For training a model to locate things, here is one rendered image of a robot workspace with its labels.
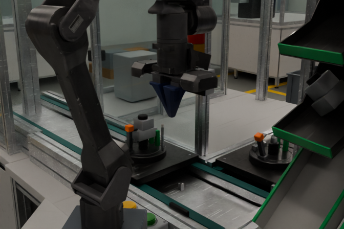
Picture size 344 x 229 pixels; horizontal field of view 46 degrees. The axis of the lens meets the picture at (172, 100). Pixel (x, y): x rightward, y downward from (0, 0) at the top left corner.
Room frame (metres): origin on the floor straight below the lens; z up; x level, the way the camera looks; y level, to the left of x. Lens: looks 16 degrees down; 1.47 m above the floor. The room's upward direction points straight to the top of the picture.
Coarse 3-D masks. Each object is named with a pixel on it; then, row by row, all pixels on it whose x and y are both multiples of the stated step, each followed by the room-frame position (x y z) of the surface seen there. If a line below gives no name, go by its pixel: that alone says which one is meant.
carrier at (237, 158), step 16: (256, 144) 1.14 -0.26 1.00; (272, 144) 1.09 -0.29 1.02; (288, 144) 1.12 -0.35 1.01; (224, 160) 1.10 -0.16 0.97; (240, 160) 1.10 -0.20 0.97; (256, 160) 1.06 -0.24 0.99; (272, 160) 1.06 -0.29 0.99; (288, 160) 1.06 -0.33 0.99; (256, 176) 1.00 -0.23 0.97; (272, 176) 0.99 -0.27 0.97
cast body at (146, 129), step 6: (144, 114) 1.15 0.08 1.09; (138, 120) 1.13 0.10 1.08; (144, 120) 1.13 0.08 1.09; (150, 120) 1.14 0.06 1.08; (138, 126) 1.13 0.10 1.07; (144, 126) 1.12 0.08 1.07; (150, 126) 1.14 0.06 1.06; (132, 132) 1.13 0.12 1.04; (138, 132) 1.11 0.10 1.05; (144, 132) 1.12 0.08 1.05; (150, 132) 1.14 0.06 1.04; (138, 138) 1.11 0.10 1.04; (144, 138) 1.12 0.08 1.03
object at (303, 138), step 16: (320, 64) 0.80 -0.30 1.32; (304, 96) 0.78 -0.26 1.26; (288, 112) 0.76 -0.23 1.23; (304, 112) 0.77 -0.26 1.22; (336, 112) 0.74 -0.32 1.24; (272, 128) 0.73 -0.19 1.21; (288, 128) 0.74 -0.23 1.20; (304, 128) 0.72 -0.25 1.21; (320, 128) 0.71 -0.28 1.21; (336, 128) 0.69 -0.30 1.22; (304, 144) 0.67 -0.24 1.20; (320, 144) 0.67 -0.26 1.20; (336, 144) 0.63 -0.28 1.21
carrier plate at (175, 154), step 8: (168, 144) 1.22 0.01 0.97; (168, 152) 1.16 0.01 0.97; (176, 152) 1.16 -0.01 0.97; (184, 152) 1.16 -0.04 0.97; (168, 160) 1.10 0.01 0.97; (176, 160) 1.10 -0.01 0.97; (184, 160) 1.10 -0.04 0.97; (192, 160) 1.12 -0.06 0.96; (144, 168) 1.04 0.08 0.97; (152, 168) 1.04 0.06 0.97; (160, 168) 1.04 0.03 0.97; (168, 168) 1.05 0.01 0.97; (176, 168) 1.07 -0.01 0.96; (136, 176) 0.99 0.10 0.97; (144, 176) 0.99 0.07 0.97; (152, 176) 1.01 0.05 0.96; (160, 176) 1.03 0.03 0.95; (136, 184) 0.98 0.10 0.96
